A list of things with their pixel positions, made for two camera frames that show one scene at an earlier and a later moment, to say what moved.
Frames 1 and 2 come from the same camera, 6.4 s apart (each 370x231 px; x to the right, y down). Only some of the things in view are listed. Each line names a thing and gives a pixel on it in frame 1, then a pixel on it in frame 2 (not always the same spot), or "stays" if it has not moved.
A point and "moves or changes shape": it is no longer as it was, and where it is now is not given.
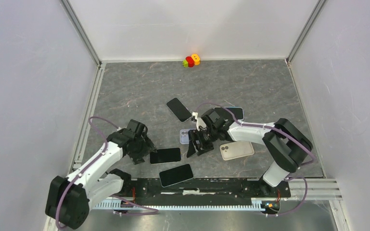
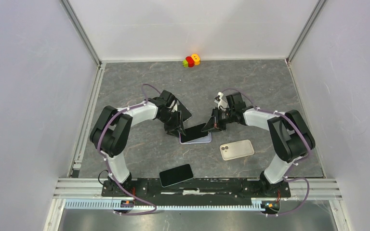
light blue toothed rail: [256, 204] stays
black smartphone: [165, 155] moves or changes shape
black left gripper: [148, 147] → [178, 124]
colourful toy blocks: [190, 61] stays
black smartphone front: [176, 175] stays
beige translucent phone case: [236, 149] stays
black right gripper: [194, 135] → [213, 124]
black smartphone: [179, 109] stays
